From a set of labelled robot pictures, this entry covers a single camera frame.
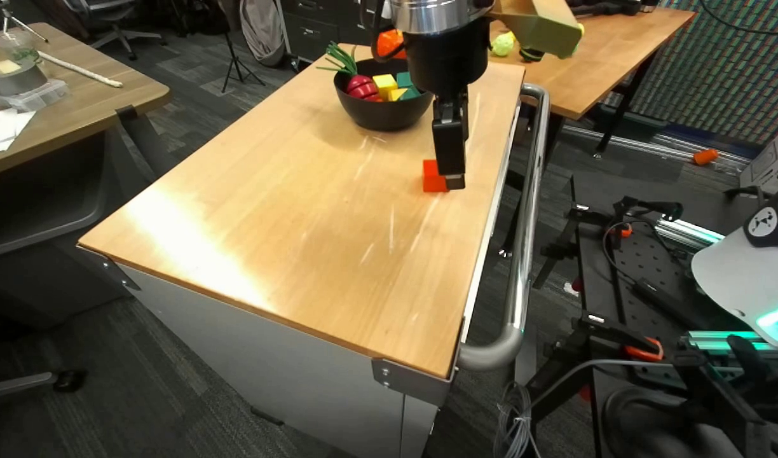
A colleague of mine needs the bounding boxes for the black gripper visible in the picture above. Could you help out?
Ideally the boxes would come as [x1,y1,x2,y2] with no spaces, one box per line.
[403,26,493,190]

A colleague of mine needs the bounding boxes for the large red-orange wooden cube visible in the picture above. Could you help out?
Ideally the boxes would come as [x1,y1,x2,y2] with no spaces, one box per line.
[420,157,453,195]

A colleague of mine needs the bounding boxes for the red toy beetroot green leaves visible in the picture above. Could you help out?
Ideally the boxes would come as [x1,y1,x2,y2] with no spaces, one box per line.
[322,41,383,107]

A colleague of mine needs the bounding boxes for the orange-red toy apple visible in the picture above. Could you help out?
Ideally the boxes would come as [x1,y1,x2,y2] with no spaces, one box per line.
[372,27,410,63]

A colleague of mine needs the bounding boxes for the black bowl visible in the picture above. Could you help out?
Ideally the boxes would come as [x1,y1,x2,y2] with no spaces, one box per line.
[331,55,436,131]

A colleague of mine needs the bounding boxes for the yellow-green toy pear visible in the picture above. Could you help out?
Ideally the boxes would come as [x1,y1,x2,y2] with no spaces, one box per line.
[488,27,518,60]

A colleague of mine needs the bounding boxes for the wooden table with toy fruit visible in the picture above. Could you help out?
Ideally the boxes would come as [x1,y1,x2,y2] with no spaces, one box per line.
[488,0,700,123]

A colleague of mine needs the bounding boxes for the black tripod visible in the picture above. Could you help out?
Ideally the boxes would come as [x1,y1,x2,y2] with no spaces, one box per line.
[217,0,269,95]

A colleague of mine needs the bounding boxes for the black breadboard stand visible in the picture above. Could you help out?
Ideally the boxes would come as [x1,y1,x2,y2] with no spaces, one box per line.
[573,222,751,344]

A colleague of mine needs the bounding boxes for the small orange clamp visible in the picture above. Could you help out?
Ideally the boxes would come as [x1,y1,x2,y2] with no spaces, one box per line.
[690,145,722,167]

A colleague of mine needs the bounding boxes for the metal tool cart cabinet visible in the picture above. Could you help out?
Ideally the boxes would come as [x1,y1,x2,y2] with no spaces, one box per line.
[106,256,460,458]

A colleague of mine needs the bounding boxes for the grey swivel chair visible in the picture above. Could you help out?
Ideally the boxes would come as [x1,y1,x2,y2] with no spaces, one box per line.
[67,0,167,60]

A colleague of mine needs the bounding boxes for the long wooden conference table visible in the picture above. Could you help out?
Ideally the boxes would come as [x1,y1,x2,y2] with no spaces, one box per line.
[0,20,172,184]

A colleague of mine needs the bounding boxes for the thin white stick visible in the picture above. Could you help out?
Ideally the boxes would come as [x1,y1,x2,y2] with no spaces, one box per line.
[34,45,124,88]

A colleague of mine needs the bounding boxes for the dark mesh office chair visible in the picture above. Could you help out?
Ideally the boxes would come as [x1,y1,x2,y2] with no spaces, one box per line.
[0,103,144,401]

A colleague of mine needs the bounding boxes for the white paper sheets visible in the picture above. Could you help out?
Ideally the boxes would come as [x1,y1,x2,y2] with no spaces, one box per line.
[0,107,38,157]

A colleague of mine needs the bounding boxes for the clear container with yellow items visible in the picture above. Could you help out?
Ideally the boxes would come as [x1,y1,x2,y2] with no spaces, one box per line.
[0,27,48,96]

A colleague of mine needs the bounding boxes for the steel cart handle tube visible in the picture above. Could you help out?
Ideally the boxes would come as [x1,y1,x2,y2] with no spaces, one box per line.
[453,83,555,373]

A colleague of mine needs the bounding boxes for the aluminium extrusion rail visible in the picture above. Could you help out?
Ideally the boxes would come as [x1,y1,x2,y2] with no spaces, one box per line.
[649,209,752,252]

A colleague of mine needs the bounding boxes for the orange-handled black clamp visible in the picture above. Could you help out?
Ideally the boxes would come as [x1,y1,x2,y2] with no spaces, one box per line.
[617,334,669,364]

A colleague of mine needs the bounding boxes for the grey cable bundle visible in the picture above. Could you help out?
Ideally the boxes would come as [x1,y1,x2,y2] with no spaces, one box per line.
[493,405,540,458]

